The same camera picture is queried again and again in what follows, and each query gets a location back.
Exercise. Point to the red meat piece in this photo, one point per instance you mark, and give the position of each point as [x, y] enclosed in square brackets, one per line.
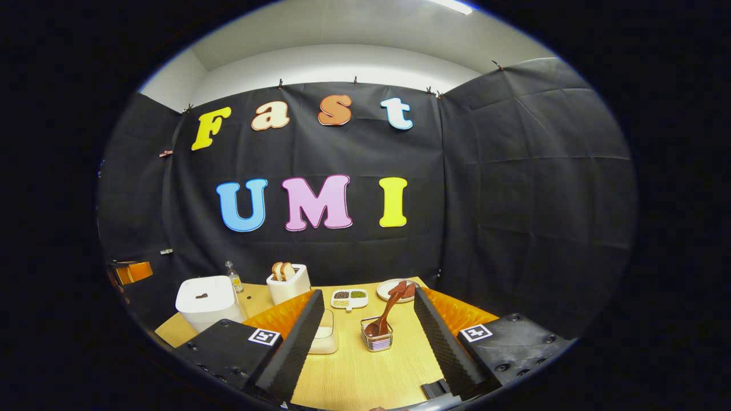
[397, 288]
[410, 291]

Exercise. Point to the white round plate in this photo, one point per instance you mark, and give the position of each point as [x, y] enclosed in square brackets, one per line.
[382, 292]

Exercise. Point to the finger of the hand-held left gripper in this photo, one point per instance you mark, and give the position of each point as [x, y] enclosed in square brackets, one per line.
[134, 272]

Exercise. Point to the small glass bottle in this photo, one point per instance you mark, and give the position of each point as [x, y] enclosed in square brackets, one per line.
[234, 279]

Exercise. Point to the brown wooden spoon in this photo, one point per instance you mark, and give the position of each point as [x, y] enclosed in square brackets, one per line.
[385, 313]

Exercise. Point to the white divided bean dish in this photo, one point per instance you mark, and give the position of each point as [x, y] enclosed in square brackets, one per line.
[349, 301]

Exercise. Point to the bread slice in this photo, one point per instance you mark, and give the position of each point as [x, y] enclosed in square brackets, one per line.
[288, 271]
[276, 272]

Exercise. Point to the white rice cooker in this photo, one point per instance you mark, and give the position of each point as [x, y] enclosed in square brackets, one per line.
[205, 308]

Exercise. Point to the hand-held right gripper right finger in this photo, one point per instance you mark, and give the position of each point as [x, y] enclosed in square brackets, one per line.
[445, 354]

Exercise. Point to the white toaster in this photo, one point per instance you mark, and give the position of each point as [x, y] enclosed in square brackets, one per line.
[297, 291]

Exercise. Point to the black backdrop cloth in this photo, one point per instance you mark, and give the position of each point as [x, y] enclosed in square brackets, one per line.
[320, 154]

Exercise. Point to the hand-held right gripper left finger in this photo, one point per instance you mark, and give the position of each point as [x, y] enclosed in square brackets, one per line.
[297, 354]

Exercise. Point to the clear plastic tray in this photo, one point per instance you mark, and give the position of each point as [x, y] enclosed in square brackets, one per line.
[324, 347]

